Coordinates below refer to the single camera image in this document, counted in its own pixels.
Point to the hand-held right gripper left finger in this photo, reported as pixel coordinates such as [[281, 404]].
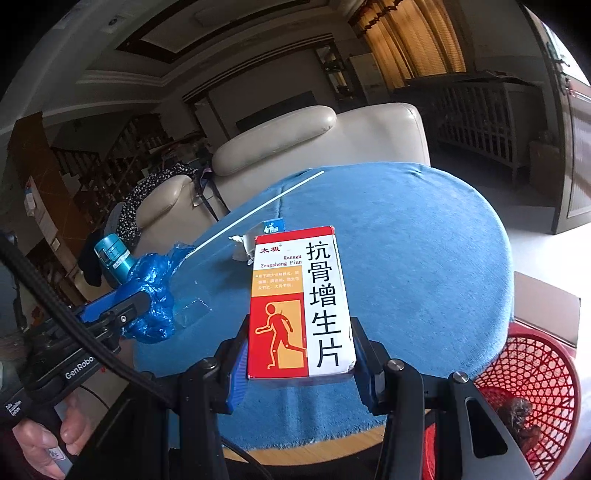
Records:
[[236, 371]]

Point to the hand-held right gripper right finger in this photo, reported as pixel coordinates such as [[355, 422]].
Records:
[[364, 371]]

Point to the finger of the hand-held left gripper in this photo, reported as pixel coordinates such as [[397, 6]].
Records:
[[108, 337], [115, 304]]

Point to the blue plastic bag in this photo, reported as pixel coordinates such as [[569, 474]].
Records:
[[154, 295]]

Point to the red and white medicine box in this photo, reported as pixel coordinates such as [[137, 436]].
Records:
[[300, 300]]

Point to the red plastic basket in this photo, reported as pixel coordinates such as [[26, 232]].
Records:
[[535, 364]]

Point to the person's left hand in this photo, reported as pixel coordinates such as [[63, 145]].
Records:
[[69, 429]]

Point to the teal metal bottle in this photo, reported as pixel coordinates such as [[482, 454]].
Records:
[[113, 258]]

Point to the clear plastic packaging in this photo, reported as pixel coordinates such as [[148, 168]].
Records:
[[196, 309]]

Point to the dark floral cloth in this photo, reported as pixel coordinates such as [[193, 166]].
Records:
[[138, 194]]

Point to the blue tablecloth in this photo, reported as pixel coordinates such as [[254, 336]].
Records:
[[415, 258]]

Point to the wooden staircase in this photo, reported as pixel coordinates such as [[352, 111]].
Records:
[[111, 161]]

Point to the crumpled blue drink carton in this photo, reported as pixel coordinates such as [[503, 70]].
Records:
[[273, 226]]

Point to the brown lump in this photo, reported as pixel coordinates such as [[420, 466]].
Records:
[[519, 415]]

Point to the thin white stick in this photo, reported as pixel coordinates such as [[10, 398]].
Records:
[[258, 210]]

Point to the cardboard box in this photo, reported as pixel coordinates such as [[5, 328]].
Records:
[[545, 300]]

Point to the cream leather sofa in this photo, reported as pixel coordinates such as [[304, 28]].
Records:
[[360, 138]]

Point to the black television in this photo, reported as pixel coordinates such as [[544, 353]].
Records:
[[277, 113]]

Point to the dark wooden crib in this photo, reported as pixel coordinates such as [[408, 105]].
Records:
[[480, 115]]

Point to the white standing air conditioner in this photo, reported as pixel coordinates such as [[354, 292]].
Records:
[[369, 78]]

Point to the brown wooden door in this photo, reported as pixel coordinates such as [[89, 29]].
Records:
[[575, 161]]

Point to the dark display shelf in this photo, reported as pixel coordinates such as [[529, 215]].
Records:
[[334, 74]]

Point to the orange curtains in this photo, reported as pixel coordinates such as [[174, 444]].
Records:
[[415, 37]]

